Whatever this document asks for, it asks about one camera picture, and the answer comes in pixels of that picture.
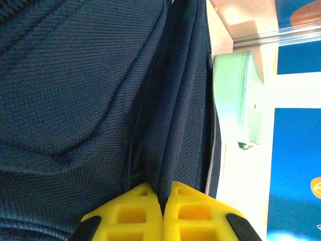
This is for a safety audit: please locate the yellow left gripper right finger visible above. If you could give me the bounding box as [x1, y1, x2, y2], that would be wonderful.
[162, 181, 262, 241]

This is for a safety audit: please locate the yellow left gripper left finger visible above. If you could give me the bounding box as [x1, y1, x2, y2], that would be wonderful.
[70, 182, 164, 241]

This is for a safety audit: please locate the navy blue backpack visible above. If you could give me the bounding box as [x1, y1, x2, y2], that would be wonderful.
[0, 0, 222, 241]

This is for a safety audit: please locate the mint green zip case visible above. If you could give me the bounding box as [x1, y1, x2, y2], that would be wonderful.
[212, 51, 265, 152]

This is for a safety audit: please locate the aluminium frame post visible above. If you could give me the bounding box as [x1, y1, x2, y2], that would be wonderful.
[233, 24, 321, 50]

